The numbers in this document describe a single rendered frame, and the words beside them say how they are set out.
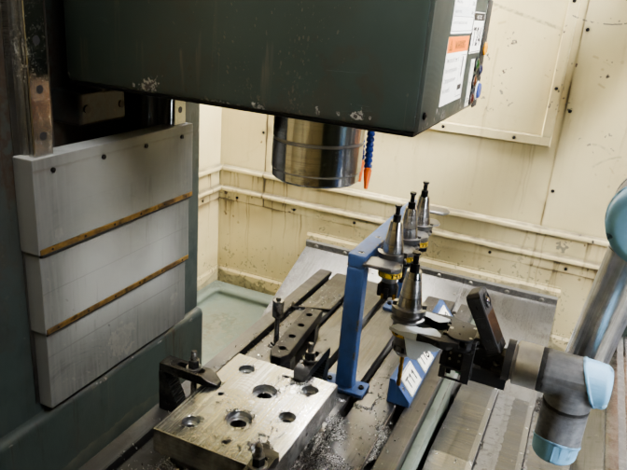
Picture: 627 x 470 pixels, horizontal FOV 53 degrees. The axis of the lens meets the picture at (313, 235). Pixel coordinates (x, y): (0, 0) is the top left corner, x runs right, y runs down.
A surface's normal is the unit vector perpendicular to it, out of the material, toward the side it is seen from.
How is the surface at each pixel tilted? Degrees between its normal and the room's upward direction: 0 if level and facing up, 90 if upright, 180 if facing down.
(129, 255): 90
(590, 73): 90
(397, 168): 90
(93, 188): 90
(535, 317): 24
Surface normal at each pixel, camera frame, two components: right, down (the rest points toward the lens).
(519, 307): -0.10, -0.73
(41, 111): 0.91, 0.21
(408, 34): -0.41, 0.29
